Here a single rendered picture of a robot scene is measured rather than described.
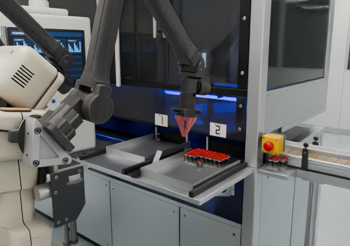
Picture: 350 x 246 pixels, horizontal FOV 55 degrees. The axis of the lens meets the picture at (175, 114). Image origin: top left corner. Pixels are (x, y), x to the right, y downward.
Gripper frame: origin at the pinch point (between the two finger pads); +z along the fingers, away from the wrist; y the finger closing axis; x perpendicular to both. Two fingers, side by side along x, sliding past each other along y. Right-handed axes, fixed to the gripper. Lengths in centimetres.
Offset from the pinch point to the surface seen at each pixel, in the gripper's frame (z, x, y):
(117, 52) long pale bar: -33, 65, 23
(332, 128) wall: 20, 68, 503
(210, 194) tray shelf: 19.9, -10.4, 4.9
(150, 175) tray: 18.7, 15.3, 1.3
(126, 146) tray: 15, 54, 25
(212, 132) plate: 2.0, 10.1, 35.6
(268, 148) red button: 4.2, -18.2, 32.5
